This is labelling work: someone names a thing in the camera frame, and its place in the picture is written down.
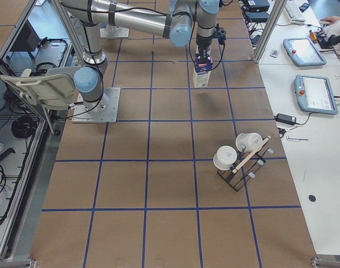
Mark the black wire cup rack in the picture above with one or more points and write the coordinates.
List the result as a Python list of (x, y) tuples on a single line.
[(246, 165)]

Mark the person hand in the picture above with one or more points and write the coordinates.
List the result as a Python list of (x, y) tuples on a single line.
[(330, 19)]

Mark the allen key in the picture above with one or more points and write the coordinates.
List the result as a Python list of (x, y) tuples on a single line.
[(296, 139)]

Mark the teach pendant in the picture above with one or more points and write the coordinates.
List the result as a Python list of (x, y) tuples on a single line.
[(303, 52), (314, 94)]

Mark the white keyboard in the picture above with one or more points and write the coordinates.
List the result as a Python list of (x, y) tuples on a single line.
[(293, 13)]

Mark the white cup on rack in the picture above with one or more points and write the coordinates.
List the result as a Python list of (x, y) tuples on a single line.
[(225, 157), (247, 142)]

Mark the whole milk carton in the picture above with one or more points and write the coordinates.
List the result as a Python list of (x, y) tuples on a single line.
[(201, 74)]

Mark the aluminium frame post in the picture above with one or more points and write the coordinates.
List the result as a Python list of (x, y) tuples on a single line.
[(276, 11)]

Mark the far teach pendant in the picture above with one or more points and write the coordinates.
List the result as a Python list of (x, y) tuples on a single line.
[(303, 52)]

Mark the black power brick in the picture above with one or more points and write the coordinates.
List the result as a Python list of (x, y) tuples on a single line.
[(286, 119)]

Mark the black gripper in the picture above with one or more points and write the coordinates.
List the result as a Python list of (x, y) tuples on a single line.
[(204, 44)]

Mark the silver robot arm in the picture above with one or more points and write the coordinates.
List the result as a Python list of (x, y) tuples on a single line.
[(185, 19)]

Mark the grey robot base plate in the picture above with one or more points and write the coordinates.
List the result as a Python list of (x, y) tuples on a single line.
[(105, 111)]

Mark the near teach pendant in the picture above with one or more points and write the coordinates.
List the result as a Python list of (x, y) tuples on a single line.
[(314, 94)]

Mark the beige plastic chair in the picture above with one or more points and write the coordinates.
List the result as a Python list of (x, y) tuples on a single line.
[(54, 90)]

